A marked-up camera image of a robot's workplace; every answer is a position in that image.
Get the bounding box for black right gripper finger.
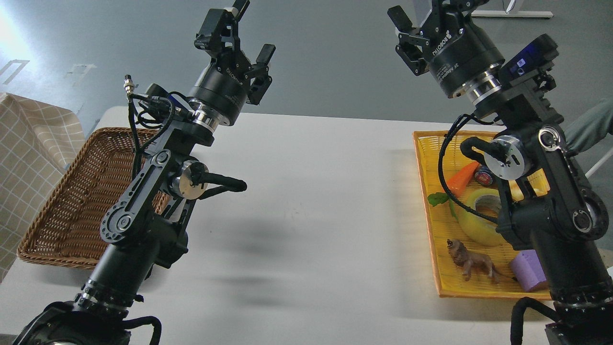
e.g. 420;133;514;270
387;6;430;76

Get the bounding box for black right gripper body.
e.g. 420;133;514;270
420;0;504;98

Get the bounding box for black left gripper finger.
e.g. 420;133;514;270
244;44;276;105
193;0;250;58

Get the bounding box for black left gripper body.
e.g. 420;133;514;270
188;46;262;126

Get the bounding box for yellow tape roll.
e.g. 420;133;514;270
456;188;504;247

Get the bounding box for person's green sleeved forearm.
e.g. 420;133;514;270
565;97;613;154

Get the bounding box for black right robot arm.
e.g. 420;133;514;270
387;0;613;345

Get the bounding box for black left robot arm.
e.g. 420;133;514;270
13;0;275;345

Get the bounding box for white stand base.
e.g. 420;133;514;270
472;0;554;19

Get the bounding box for yellow plastic basket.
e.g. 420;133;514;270
412;130;550;300

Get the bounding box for small soda can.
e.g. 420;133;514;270
473;165;495;186

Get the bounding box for orange toy carrot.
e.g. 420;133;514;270
426;161;480;214

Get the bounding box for beige checkered cloth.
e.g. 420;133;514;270
0;92;85;278

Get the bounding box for brown toy lion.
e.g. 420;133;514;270
446;239;518;284

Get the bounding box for brown wicker basket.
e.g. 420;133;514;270
17;127;169;270

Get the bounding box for purple foam block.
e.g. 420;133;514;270
509;250;549;292

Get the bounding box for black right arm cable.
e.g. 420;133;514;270
438;114;501;225

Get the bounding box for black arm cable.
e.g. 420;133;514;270
124;74;192;178
438;114;501;225

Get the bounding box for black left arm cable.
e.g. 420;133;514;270
124;74;192;178

